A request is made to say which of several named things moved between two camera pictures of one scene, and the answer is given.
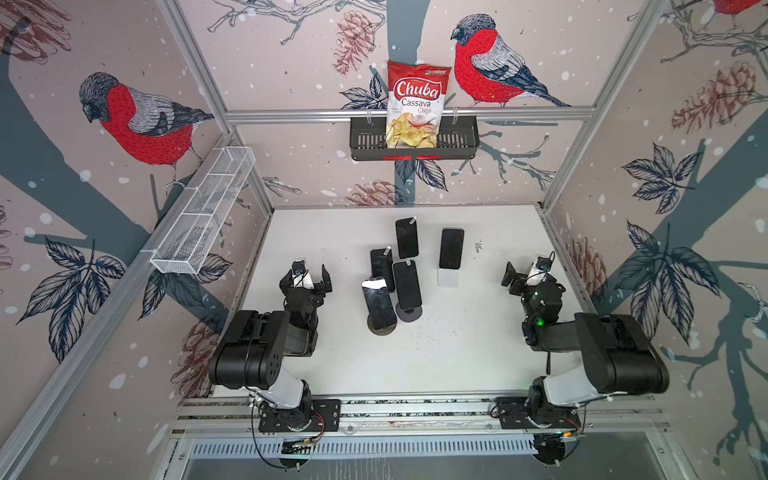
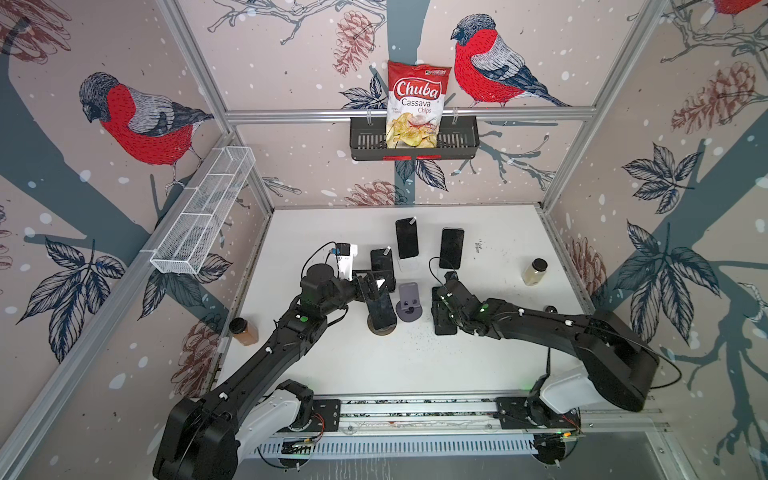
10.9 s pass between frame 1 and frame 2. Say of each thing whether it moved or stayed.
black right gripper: moved
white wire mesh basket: stayed
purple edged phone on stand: stayed
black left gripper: moved
